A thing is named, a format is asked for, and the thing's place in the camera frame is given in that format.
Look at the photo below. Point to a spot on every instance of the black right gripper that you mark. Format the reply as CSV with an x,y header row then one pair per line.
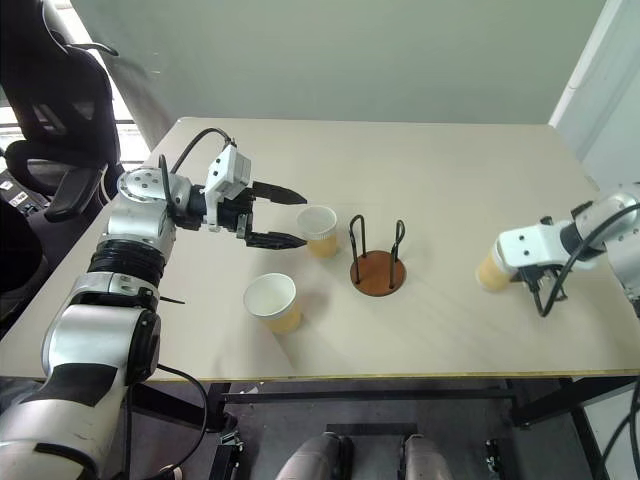
x,y
537,275

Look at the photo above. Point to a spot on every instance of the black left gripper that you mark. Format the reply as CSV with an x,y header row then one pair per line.
x,y
235,210

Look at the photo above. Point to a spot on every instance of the tan paper cup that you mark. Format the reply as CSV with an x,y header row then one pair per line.
x,y
490,275
270,297
322,245

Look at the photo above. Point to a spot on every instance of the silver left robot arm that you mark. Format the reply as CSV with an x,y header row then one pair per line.
x,y
135,225

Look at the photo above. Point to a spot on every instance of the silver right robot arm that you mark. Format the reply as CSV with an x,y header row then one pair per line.
x,y
622,250

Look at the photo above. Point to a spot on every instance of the grey rounded shape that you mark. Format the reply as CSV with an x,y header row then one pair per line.
x,y
315,457
425,457

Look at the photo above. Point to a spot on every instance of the black office chair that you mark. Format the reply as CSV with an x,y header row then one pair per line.
x,y
50,100

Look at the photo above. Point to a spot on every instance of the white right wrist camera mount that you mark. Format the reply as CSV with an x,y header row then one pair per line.
x,y
530,245

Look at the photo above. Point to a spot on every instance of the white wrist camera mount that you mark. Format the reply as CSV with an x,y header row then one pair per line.
x,y
530,245
227,170

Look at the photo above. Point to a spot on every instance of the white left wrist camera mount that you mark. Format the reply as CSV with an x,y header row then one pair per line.
x,y
227,170

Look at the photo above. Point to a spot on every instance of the black table frame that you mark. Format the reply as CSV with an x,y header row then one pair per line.
x,y
370,396

